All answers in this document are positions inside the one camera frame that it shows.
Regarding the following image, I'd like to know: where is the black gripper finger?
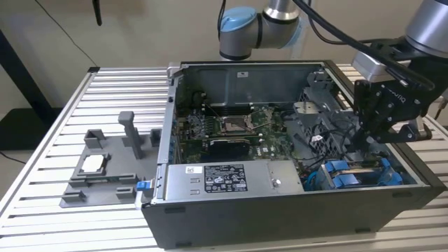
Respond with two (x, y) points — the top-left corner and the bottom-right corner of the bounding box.
(371, 119), (431, 144)
(352, 80), (379, 148)

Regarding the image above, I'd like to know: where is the black wire with white label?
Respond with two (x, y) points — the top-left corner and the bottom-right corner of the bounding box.
(309, 123), (363, 144)

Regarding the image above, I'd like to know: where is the green motherboard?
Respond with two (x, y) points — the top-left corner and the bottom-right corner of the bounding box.
(176, 104), (301, 169)

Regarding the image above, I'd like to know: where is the CPU socket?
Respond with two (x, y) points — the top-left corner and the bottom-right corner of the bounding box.
(219, 115), (253, 134)

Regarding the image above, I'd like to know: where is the black PC case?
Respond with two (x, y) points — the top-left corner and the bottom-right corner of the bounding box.
(135, 59), (448, 250)

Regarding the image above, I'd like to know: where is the silver power supply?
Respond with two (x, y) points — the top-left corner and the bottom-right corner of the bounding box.
(164, 160), (304, 202)

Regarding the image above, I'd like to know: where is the grey parts rack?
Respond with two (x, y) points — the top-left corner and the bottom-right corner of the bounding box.
(59, 111), (164, 209)

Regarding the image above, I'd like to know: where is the silver CPU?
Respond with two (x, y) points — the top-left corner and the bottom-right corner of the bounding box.
(80, 155), (105, 173)

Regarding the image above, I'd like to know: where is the black stand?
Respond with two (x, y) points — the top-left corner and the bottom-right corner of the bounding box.
(0, 28), (64, 152)

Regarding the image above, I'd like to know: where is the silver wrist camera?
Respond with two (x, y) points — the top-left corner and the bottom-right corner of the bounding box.
(352, 51), (391, 83)

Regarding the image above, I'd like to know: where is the silver metal bracket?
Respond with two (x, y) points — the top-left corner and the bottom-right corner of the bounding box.
(292, 101), (328, 118)

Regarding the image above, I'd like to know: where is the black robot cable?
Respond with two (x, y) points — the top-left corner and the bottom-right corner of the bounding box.
(292, 0), (437, 91)

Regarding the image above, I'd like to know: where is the blue flat wire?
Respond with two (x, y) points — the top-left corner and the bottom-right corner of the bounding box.
(303, 170), (321, 191)

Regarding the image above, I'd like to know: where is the thin wire locking lever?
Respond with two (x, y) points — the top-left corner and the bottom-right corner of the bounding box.
(205, 102), (228, 119)

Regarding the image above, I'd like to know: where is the black hanging strap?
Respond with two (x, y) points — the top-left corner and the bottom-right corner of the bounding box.
(91, 0), (103, 26)

